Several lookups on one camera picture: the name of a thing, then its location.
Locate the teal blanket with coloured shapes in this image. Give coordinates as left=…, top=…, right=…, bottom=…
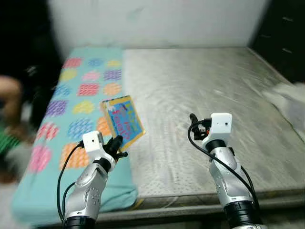
left=12, top=46, right=139, bottom=226

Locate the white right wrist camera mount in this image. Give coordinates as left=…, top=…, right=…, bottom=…
left=209, top=113, right=233, bottom=151

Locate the grey quilted mattress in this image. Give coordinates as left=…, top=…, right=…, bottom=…
left=122, top=47, right=305, bottom=211

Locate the blue yellow children's book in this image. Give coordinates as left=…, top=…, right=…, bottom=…
left=100, top=95, right=146, bottom=153

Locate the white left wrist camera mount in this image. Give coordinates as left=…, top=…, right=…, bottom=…
left=81, top=131, right=118, bottom=168

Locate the black tufted headboard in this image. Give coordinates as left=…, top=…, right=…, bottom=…
left=250, top=0, right=305, bottom=84

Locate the seated person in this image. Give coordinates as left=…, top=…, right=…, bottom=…
left=0, top=76, right=24, bottom=140

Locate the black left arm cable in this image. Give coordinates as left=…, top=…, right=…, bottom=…
left=57, top=142, right=87, bottom=223

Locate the green plastic stool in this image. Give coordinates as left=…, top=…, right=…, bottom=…
left=0, top=135, right=22, bottom=156

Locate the white pillow with green tree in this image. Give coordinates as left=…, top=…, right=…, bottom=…
left=264, top=82, right=305, bottom=137

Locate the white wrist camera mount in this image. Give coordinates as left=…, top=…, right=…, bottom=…
left=81, top=131, right=118, bottom=168
left=209, top=113, right=233, bottom=151

